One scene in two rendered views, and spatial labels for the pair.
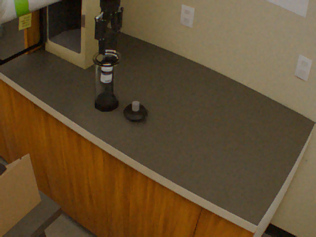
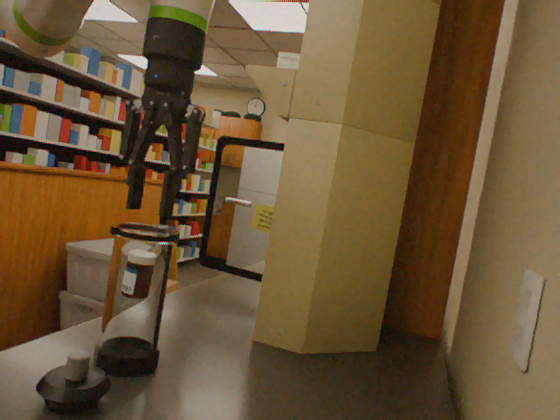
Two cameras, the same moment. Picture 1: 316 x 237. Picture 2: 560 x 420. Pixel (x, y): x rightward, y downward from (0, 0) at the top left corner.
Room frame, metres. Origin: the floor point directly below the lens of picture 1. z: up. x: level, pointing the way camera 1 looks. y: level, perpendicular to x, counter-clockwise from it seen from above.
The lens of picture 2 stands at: (1.27, -0.53, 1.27)
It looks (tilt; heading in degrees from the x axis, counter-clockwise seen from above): 3 degrees down; 74
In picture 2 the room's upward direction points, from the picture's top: 10 degrees clockwise
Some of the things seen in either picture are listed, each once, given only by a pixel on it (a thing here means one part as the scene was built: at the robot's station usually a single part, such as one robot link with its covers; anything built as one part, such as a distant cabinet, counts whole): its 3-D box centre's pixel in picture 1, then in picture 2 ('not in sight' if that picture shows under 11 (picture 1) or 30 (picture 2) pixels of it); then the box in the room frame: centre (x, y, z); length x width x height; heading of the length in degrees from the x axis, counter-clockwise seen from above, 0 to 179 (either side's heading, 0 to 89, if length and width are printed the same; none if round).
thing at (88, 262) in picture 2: not in sight; (115, 267); (1.07, 2.79, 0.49); 0.60 x 0.42 x 0.33; 58
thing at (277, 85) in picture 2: not in sight; (288, 107); (1.54, 0.52, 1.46); 0.32 x 0.12 x 0.10; 58
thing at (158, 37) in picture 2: not in sight; (175, 49); (1.27, 0.21, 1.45); 0.12 x 0.09 x 0.06; 58
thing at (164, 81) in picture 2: (109, 8); (167, 95); (1.26, 0.21, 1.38); 0.08 x 0.07 x 0.09; 148
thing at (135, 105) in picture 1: (135, 109); (76, 377); (1.21, 0.09, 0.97); 0.09 x 0.09 x 0.07
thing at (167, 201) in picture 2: (113, 40); (168, 194); (1.29, 0.19, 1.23); 0.03 x 0.01 x 0.07; 58
